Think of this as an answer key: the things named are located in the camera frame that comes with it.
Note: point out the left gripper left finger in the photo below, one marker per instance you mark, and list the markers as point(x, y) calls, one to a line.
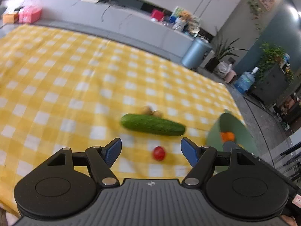
point(100, 160)

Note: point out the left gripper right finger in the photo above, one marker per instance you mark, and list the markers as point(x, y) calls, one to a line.
point(201, 159)

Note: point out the red cherry tomato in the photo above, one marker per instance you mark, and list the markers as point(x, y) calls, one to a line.
point(159, 153)

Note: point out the green cucumber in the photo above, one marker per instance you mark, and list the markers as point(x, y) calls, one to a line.
point(152, 125)

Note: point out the small orange tangerine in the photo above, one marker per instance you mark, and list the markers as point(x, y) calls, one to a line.
point(227, 136)

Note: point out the green plastic bowl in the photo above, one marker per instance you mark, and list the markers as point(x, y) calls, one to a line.
point(234, 128)

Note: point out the brown kiwi right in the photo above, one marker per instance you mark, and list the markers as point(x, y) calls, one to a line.
point(157, 113)

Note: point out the yellow checkered tablecloth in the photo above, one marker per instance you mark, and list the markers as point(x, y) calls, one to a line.
point(67, 89)

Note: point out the pink small stool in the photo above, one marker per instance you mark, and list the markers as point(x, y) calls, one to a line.
point(230, 76)

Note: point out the blue water jug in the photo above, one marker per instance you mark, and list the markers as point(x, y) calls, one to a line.
point(246, 80)

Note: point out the white plastic bag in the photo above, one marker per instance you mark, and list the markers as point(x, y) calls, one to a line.
point(222, 69)

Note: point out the dark grey drawer cabinet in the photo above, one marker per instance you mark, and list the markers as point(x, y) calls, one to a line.
point(270, 87)

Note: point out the grey metal trash bin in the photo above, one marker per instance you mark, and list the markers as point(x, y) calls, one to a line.
point(196, 54)

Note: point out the potted long-leaf plant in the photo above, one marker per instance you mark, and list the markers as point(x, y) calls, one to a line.
point(222, 48)

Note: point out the trailing green ivy plant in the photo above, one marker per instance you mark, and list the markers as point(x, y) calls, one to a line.
point(272, 54)

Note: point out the white TV console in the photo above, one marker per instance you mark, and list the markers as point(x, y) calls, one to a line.
point(111, 22)

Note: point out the plush toy bear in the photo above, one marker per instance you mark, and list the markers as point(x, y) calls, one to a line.
point(184, 17)

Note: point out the red box on console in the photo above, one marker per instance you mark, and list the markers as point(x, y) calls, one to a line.
point(157, 15)

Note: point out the pink tissue box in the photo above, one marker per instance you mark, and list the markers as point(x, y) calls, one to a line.
point(29, 14)

